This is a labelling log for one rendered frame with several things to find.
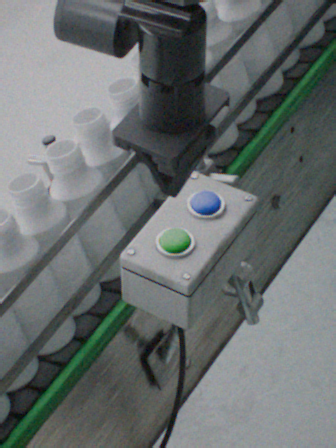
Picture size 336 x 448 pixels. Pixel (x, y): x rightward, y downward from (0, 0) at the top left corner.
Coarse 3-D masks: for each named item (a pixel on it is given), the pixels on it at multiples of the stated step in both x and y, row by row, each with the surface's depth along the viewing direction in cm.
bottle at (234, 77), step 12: (216, 12) 156; (216, 24) 156; (228, 24) 158; (216, 36) 156; (228, 36) 156; (216, 48) 156; (216, 60) 157; (240, 60) 159; (228, 72) 158; (240, 72) 159; (228, 84) 159; (240, 84) 159; (240, 96) 160; (252, 108) 162; (240, 120) 162
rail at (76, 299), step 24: (312, 24) 169; (240, 48) 156; (288, 48) 165; (216, 72) 153; (264, 72) 162; (120, 168) 141; (48, 192) 142; (144, 216) 145; (120, 240) 142; (24, 288) 130; (0, 312) 128; (48, 336) 134; (24, 360) 131; (0, 384) 129
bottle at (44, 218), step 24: (24, 192) 133; (24, 216) 135; (48, 216) 135; (48, 240) 135; (72, 240) 137; (48, 264) 137; (72, 264) 138; (72, 288) 139; (96, 288) 141; (72, 312) 141
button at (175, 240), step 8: (168, 232) 127; (176, 232) 127; (184, 232) 127; (160, 240) 126; (168, 240) 126; (176, 240) 126; (184, 240) 126; (168, 248) 126; (176, 248) 126; (184, 248) 126
